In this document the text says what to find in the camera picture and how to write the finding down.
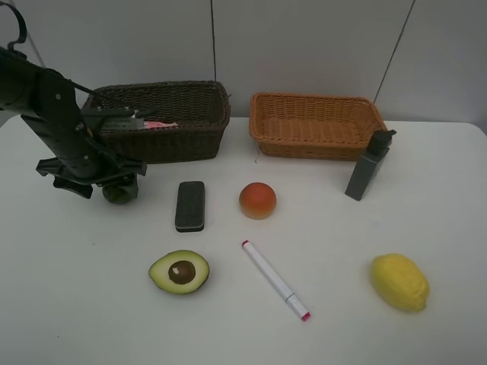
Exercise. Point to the halved avocado with pit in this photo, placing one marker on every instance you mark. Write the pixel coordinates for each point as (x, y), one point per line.
(180, 272)

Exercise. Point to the orange wicker basket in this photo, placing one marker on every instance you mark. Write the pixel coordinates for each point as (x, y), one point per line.
(313, 126)

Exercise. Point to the dark grey pump bottle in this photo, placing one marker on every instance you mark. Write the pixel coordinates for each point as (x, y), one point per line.
(369, 163)

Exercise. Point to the white marker pink caps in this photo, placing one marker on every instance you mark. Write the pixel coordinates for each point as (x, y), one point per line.
(279, 285)

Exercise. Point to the dark brown wicker basket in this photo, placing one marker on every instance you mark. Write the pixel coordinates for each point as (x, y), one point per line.
(195, 114)

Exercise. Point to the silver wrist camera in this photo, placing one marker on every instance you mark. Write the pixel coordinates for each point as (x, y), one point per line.
(115, 119)

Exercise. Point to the pink bottle white cap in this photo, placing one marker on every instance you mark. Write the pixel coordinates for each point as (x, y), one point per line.
(159, 125)

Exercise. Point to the black whiteboard eraser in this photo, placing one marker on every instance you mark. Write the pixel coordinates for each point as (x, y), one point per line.
(190, 209)

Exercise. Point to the orange red peach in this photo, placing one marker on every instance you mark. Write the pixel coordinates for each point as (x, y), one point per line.
(257, 200)

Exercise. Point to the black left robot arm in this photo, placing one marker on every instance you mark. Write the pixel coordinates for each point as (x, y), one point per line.
(46, 101)

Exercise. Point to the green lime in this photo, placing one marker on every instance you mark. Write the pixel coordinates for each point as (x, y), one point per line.
(120, 194)

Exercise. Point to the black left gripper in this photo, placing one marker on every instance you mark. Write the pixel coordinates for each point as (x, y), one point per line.
(80, 162)

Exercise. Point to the yellow lemon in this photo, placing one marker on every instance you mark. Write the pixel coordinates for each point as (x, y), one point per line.
(400, 282)

